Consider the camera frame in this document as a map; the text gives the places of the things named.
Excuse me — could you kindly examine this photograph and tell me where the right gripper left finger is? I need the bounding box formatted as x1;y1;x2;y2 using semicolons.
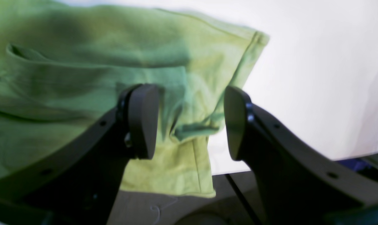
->
0;84;159;225

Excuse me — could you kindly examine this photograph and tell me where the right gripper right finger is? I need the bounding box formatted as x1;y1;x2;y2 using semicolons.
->
224;86;378;225

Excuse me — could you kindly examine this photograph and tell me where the green t-shirt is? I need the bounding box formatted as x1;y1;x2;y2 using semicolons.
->
0;0;269;198

